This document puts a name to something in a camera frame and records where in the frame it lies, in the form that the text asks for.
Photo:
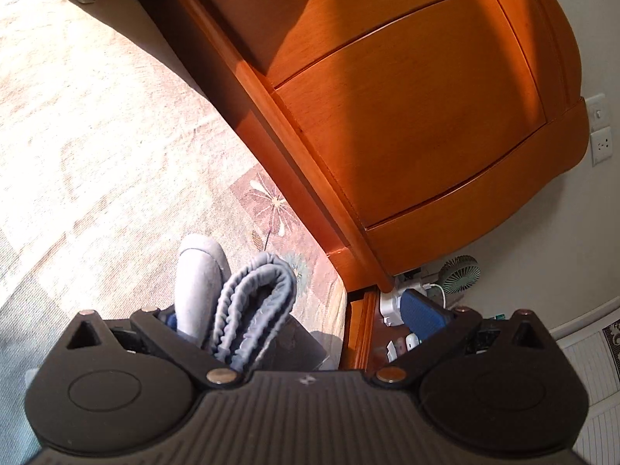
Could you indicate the white wall socket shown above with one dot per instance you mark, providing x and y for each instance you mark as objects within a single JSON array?
[{"x": 604, "y": 146}]

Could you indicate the white wall switch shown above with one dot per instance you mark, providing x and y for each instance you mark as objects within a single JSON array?
[{"x": 596, "y": 112}]

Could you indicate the small green fan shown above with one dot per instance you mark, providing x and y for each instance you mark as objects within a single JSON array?
[{"x": 459, "y": 273}]

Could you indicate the wooden headboard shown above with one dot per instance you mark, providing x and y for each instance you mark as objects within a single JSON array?
[{"x": 411, "y": 106}]

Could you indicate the grey printed pants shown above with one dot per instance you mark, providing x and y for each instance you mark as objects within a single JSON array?
[{"x": 252, "y": 300}]

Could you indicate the patchwork floral bed sheet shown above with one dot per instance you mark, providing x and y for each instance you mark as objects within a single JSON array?
[{"x": 97, "y": 131}]

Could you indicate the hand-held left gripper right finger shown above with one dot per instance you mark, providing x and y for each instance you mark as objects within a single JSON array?
[{"x": 424, "y": 317}]

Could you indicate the white slatted cabinet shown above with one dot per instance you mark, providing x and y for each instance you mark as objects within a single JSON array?
[{"x": 600, "y": 397}]

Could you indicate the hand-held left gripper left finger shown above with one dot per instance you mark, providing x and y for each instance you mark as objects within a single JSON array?
[{"x": 155, "y": 332}]

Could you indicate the small white case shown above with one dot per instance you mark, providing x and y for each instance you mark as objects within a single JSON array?
[{"x": 412, "y": 340}]

